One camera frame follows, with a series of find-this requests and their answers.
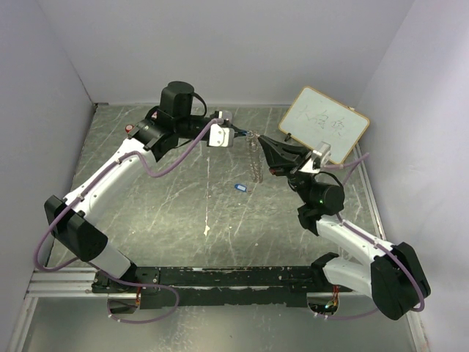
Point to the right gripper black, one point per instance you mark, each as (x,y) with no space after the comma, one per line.
(279,155)

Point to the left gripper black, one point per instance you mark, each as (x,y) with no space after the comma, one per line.
(239,130)

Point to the metal disc keyring holder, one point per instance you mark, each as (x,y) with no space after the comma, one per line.
(254,154)

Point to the blue key tag with key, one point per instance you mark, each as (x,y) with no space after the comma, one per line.
(241,187)

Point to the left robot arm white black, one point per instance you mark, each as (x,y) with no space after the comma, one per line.
(155,145)

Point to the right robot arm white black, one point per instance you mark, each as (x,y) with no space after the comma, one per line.
(390,274)

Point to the clear jar of paperclips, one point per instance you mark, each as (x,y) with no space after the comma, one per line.
(225,115)

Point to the red black stamp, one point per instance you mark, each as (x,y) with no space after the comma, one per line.
(129,128)

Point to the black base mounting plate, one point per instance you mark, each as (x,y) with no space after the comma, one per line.
(291,286)

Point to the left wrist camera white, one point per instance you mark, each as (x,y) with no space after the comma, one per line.
(220,136)

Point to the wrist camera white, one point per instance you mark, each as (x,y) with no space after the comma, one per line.
(320,155)
(220,136)

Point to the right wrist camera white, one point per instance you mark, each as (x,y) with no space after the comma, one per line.
(320,155)

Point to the whiteboard with yellow frame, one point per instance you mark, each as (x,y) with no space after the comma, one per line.
(314,117)

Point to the aluminium rail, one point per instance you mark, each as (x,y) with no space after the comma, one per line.
(65,283)

